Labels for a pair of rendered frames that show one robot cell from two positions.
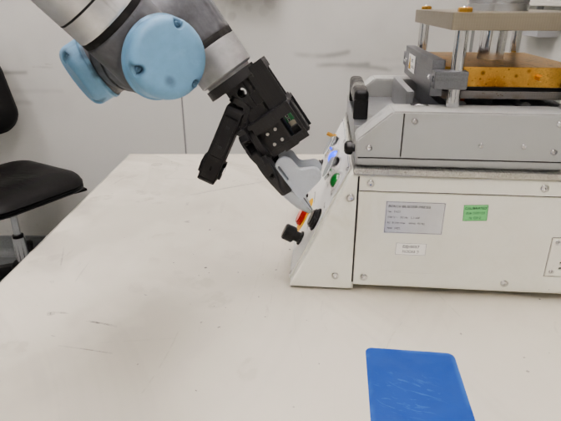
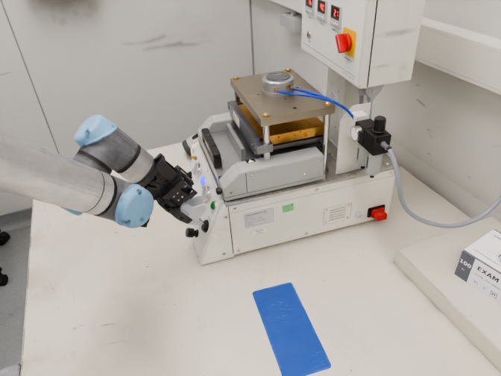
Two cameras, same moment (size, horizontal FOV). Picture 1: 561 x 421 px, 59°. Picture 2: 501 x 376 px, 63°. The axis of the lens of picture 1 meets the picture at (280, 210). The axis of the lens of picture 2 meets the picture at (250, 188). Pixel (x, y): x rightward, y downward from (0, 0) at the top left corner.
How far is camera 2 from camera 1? 0.42 m
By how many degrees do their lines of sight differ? 21
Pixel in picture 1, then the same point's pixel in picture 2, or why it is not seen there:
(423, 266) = (267, 236)
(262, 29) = (92, 28)
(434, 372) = (285, 295)
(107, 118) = not seen: outside the picture
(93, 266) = (77, 286)
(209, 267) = (149, 265)
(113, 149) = not seen: outside the picture
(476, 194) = (286, 199)
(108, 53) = (106, 215)
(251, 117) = (162, 189)
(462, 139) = (275, 177)
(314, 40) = (136, 31)
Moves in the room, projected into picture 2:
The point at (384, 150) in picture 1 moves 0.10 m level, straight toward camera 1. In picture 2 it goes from (238, 191) to (245, 218)
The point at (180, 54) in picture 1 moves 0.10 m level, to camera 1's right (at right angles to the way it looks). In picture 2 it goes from (144, 205) to (199, 190)
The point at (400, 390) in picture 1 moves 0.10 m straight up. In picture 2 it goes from (273, 310) to (272, 280)
